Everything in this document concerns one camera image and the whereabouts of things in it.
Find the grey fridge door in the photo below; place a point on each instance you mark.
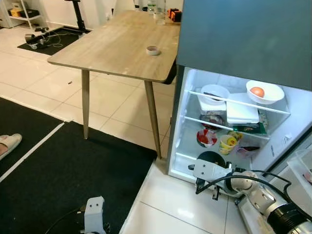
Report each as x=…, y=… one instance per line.
x=300, y=165

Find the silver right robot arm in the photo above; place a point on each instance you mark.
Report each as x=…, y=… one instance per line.
x=263, y=195

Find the grey fridge cabinet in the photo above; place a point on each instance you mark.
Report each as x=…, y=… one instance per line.
x=292, y=126

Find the black round bowl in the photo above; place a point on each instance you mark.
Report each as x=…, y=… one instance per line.
x=212, y=157

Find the yellow paper cup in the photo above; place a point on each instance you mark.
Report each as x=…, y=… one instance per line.
x=227, y=143

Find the red and white bowl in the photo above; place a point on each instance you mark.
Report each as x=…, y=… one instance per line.
x=206, y=138

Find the dark patterned plate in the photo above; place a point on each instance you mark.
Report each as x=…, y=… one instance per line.
x=212, y=119

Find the green flat packet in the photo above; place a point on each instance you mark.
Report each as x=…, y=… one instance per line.
x=251, y=127

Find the white lidded container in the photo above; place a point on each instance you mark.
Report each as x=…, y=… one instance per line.
x=242, y=113

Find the small white bowl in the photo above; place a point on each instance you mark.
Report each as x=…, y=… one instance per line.
x=214, y=92

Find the orange round fruit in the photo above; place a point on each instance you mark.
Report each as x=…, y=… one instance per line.
x=257, y=91

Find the large white bowl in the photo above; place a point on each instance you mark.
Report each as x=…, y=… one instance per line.
x=268, y=95

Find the white tape roll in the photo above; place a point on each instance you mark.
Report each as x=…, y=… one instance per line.
x=153, y=49

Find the light wooden table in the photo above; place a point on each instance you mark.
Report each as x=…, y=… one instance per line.
x=117, y=44

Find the orange and black tool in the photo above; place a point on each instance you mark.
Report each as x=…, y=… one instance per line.
x=174, y=15

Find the clear plastic bottle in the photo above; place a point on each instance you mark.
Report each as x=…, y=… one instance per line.
x=159, y=9

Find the white chair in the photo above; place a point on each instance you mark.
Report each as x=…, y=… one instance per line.
x=124, y=5

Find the white slipper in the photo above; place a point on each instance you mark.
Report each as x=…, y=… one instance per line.
x=9, y=144

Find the small black floor mat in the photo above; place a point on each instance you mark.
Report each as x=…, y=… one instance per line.
x=63, y=41

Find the black floor stand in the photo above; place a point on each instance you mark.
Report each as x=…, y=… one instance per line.
x=78, y=14

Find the black wheeled device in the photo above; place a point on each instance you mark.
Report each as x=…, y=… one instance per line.
x=36, y=39

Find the white shelf rack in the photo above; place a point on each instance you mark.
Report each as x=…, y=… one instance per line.
x=22, y=12

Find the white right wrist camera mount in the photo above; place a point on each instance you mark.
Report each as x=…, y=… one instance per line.
x=209, y=170

